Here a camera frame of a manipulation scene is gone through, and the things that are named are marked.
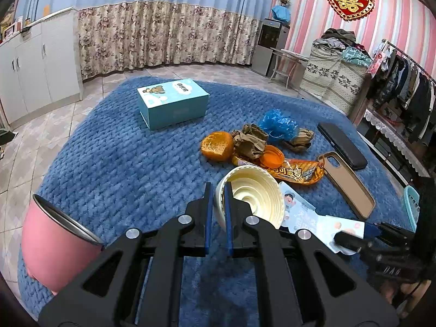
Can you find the low stand with lace cloth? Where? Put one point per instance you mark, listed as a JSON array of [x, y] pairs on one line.
[[391, 136]]

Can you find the orange snack wrapper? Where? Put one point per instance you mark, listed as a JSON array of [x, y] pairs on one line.
[[296, 173]]

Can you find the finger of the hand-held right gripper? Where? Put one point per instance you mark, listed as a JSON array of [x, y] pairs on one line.
[[371, 227], [354, 243]]

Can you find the teal cardboard box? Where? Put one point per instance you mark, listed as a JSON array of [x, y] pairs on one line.
[[170, 105]]

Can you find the brown paper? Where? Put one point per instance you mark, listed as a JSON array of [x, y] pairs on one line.
[[301, 139], [250, 141]]

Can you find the blue cloth cover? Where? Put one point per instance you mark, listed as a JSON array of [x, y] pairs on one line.
[[281, 14]]

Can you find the pink hanging garment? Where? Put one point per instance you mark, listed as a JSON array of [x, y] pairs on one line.
[[376, 63]]

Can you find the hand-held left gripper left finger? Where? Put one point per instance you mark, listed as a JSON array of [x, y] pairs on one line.
[[208, 218]]

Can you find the black flat case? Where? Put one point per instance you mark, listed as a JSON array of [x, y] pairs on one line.
[[342, 146]]

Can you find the pile of clothes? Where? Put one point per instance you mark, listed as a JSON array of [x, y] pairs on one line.
[[337, 41]]

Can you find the white cabinet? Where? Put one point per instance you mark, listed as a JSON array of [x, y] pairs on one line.
[[37, 64]]

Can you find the pink mug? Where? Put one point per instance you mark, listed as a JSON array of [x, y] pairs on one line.
[[51, 248]]

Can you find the blue and floral curtain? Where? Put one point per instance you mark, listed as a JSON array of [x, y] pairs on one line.
[[153, 30]]

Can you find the row of hanging clothes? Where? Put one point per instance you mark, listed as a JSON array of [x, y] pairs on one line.
[[412, 92]]

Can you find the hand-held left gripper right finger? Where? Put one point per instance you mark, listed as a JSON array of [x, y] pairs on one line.
[[229, 218]]

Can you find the orange peel half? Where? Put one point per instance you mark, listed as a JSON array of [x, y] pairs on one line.
[[216, 144], [271, 155]]

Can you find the person's right hand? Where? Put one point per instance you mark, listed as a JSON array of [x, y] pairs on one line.
[[405, 294]]

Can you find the light blue paper packet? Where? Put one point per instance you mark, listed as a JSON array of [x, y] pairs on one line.
[[306, 218]]

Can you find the tan phone case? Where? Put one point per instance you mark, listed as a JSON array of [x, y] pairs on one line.
[[351, 187]]

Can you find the grey water dispenser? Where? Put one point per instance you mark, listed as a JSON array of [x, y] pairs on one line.
[[267, 51]]

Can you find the blue knitted blanket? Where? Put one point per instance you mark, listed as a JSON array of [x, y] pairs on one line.
[[129, 177]]

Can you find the blue plastic bag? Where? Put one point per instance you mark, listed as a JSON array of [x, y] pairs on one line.
[[277, 124]]

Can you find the photo frames on cabinet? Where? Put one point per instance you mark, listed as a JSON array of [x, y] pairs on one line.
[[13, 25]]

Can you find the small potted plant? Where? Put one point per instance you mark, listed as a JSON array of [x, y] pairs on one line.
[[284, 1]]

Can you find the teal plastic basket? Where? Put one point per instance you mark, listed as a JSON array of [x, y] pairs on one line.
[[411, 207]]

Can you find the small metal side table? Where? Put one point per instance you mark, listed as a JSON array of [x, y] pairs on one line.
[[289, 54]]

